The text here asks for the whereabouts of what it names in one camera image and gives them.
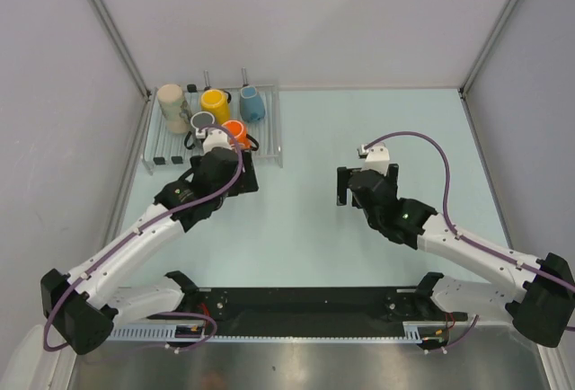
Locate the blue floral cup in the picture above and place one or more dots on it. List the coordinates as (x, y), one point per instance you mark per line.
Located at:
(252, 107)

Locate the yellow cup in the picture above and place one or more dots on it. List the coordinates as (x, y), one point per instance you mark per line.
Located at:
(215, 101)

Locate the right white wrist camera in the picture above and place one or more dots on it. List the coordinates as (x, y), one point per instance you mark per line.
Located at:
(375, 158)

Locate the left grey cable duct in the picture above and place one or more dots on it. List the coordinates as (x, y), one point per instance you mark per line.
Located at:
(175, 332)

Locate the right aluminium frame post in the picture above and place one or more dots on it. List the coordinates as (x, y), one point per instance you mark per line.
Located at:
(507, 10)

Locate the aluminium frame post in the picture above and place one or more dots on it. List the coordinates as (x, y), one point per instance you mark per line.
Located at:
(104, 17)
(507, 10)

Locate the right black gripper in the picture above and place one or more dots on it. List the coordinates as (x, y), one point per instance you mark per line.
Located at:
(343, 173)

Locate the beige patterned cup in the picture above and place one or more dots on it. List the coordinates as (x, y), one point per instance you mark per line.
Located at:
(174, 107)

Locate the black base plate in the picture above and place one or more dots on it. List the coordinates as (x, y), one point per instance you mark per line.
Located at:
(314, 312)

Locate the orange cup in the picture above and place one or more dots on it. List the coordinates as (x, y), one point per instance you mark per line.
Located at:
(240, 132)

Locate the right grey cable duct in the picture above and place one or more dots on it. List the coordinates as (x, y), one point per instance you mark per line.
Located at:
(428, 332)

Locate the left aluminium frame post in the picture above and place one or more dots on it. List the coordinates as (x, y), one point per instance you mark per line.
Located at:
(104, 17)

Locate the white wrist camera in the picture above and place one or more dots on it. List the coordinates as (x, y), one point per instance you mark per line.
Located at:
(375, 158)
(210, 138)

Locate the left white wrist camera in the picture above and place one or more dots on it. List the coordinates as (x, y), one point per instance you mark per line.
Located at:
(210, 138)

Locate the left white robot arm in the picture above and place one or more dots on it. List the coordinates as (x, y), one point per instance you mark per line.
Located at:
(86, 304)

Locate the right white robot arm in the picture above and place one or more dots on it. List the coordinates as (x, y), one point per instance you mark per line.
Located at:
(535, 295)

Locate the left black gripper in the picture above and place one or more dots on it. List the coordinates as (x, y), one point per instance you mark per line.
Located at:
(246, 181)

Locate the grey cable duct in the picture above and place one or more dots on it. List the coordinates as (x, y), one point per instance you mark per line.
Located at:
(175, 332)
(428, 332)

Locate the grey cup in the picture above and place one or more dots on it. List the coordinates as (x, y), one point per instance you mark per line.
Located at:
(197, 134)

